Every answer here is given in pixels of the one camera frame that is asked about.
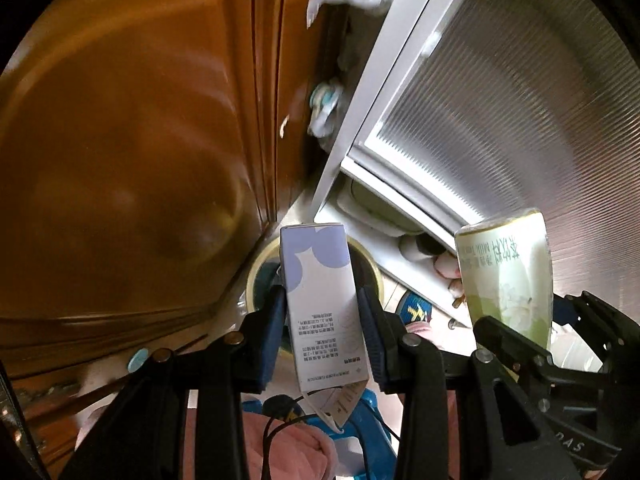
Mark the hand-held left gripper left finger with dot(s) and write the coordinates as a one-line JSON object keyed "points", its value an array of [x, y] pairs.
{"points": [[267, 350]]}

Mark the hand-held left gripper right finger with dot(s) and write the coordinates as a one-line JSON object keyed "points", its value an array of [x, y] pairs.
{"points": [[377, 350]]}

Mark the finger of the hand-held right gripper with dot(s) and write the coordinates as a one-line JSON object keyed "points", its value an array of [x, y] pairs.
{"points": [[565, 307], [520, 347]]}

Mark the round dark trash bin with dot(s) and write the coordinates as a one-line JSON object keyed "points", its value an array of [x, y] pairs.
{"points": [[264, 280]]}

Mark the white lavender box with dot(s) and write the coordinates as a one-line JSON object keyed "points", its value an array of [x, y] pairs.
{"points": [[320, 300]]}

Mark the blue right slipper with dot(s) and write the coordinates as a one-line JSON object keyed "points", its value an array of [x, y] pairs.
{"points": [[415, 310]]}

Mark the blue plastic stool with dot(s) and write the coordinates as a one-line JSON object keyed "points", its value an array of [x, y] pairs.
{"points": [[370, 410]]}

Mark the pink object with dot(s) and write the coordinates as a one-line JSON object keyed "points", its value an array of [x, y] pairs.
{"points": [[446, 266], [457, 292]]}

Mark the person's left leg pink pants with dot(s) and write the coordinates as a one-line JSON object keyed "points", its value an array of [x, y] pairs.
{"points": [[300, 440]]}

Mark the white round container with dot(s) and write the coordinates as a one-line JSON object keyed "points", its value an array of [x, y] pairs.
{"points": [[412, 250]]}

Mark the light blue round sticker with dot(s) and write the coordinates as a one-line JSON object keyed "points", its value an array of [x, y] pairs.
{"points": [[138, 360]]}

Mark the pale plastic tray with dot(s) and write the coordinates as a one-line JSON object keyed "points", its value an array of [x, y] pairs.
{"points": [[380, 212]]}

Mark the white cabinet ribbed door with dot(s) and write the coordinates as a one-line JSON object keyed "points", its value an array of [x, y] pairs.
{"points": [[500, 110]]}

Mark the brown wooden door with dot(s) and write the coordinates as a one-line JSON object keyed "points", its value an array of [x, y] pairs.
{"points": [[125, 160]]}

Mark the teal white plastic packet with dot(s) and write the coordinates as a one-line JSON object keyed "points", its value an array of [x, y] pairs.
{"points": [[325, 105]]}

